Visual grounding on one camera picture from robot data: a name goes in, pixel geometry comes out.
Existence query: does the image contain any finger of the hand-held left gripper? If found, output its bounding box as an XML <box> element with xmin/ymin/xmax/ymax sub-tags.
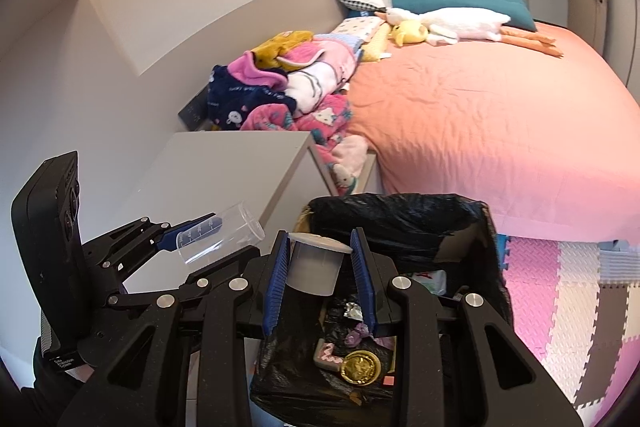
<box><xmin>82</xmin><ymin>214</ymin><xmax>217</xmax><ymax>275</ymax></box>
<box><xmin>102</xmin><ymin>244</ymin><xmax>261</xmax><ymax>313</ymax></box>

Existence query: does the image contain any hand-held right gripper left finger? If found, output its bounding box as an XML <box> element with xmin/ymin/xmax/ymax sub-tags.
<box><xmin>60</xmin><ymin>231</ymin><xmax>292</xmax><ymax>427</ymax></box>

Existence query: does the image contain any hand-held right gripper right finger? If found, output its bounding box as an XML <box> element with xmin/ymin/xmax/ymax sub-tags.
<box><xmin>350</xmin><ymin>227</ymin><xmax>583</xmax><ymax>427</ymax></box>

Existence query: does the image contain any clear measuring cup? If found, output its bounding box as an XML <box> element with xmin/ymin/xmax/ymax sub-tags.
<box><xmin>175</xmin><ymin>202</ymin><xmax>266</xmax><ymax>268</ymax></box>

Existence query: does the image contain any grey plastic cup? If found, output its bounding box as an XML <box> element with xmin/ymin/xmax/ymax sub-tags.
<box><xmin>287</xmin><ymin>232</ymin><xmax>353</xmax><ymax>297</ymax></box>

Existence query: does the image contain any purple plastic bag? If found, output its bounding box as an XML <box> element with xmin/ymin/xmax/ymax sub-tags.
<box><xmin>345</xmin><ymin>324</ymin><xmax>396</xmax><ymax>350</ymax></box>

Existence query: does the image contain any gold foil cup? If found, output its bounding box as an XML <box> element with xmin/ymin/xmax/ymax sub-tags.
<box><xmin>341</xmin><ymin>349</ymin><xmax>385</xmax><ymax>387</ymax></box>

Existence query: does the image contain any bin with black bag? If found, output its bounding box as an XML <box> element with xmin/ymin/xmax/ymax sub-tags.
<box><xmin>249</xmin><ymin>193</ymin><xmax>515</xmax><ymax>427</ymax></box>

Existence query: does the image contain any person's left forearm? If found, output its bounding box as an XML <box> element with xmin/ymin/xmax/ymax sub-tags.
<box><xmin>17</xmin><ymin>337</ymin><xmax>86</xmax><ymax>427</ymax></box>

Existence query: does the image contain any orange bed sheet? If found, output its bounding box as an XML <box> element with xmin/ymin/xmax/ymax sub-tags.
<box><xmin>345</xmin><ymin>19</ymin><xmax>640</xmax><ymax>244</ymax></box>

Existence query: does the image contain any foam puzzle floor mat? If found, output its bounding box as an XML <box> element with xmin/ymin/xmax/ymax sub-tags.
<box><xmin>495</xmin><ymin>234</ymin><xmax>640</xmax><ymax>418</ymax></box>

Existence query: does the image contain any pink white folded blanket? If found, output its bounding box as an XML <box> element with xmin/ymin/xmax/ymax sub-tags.
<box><xmin>277</xmin><ymin>34</ymin><xmax>363</xmax><ymax>115</ymax></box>

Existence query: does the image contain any mustard yellow garment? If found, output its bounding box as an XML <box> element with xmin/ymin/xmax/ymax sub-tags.
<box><xmin>250</xmin><ymin>30</ymin><xmax>313</xmax><ymax>70</ymax></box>

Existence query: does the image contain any pale yellow plush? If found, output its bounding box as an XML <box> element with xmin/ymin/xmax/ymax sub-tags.
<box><xmin>360</xmin><ymin>24</ymin><xmax>393</xmax><ymax>62</ymax></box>

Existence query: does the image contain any yellow plush toy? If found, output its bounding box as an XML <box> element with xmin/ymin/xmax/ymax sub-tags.
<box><xmin>387</xmin><ymin>19</ymin><xmax>430</xmax><ymax>48</ymax></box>

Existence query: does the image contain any small white patterned pillow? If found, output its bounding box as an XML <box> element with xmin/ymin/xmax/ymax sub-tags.
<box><xmin>330</xmin><ymin>16</ymin><xmax>386</xmax><ymax>42</ymax></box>

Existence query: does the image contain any white goose plush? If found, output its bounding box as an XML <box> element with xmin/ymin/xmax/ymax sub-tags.
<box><xmin>375</xmin><ymin>7</ymin><xmax>565</xmax><ymax>58</ymax></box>

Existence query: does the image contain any black wall socket panel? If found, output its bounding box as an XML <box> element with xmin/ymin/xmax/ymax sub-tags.
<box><xmin>177</xmin><ymin>86</ymin><xmax>213</xmax><ymax>132</ymax></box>

